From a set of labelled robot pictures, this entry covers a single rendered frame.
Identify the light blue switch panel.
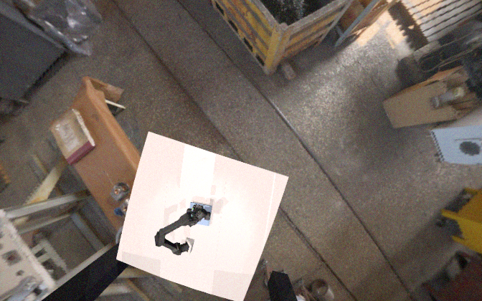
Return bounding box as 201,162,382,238
189,202,212,226

